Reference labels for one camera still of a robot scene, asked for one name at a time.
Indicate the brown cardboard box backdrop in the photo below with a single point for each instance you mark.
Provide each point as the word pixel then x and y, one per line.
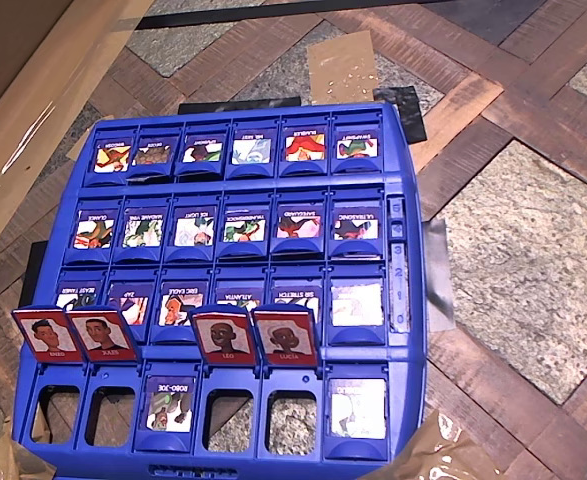
pixel 3 50

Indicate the tan packing tape piece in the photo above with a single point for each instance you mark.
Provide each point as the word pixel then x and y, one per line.
pixel 85 137
pixel 343 65

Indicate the blue flip tile Robo-Joe card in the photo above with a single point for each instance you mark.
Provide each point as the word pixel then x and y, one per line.
pixel 169 405

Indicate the blue cartridge with white label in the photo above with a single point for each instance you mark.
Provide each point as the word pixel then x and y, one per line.
pixel 251 150

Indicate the blue flip tile faded card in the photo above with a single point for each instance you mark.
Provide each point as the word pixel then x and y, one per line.
pixel 357 305
pixel 358 407

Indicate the blue flip tile Eric Eagle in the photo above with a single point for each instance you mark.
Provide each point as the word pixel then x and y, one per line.
pixel 180 305

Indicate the red card tile Enes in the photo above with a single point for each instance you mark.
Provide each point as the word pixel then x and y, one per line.
pixel 48 335

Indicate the crumpled clear packing tape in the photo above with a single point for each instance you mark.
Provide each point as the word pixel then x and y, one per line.
pixel 438 455
pixel 3 462

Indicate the blue guessing game board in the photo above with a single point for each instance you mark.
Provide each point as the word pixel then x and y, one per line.
pixel 409 170

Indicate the blue cartridge with colourful label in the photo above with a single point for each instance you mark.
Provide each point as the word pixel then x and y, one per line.
pixel 357 146

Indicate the blue cartridge with orange label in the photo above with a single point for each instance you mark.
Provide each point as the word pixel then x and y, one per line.
pixel 304 147

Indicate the red card tile Raze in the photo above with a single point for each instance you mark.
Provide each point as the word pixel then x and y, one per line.
pixel 103 335

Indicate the red card tile Leo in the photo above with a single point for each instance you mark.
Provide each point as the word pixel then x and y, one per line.
pixel 223 337

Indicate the long black tape strip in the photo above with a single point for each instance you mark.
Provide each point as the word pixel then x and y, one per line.
pixel 273 13

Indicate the black tape piece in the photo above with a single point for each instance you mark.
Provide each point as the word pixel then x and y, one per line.
pixel 410 115
pixel 238 106
pixel 438 280

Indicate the red card tile Lucia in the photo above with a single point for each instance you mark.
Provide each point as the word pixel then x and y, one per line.
pixel 285 337

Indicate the blue flip tile Beast Tamer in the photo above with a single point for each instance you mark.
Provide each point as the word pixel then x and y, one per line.
pixel 78 290

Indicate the blue flip tile Zap card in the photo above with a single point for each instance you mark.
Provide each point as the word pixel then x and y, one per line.
pixel 135 300

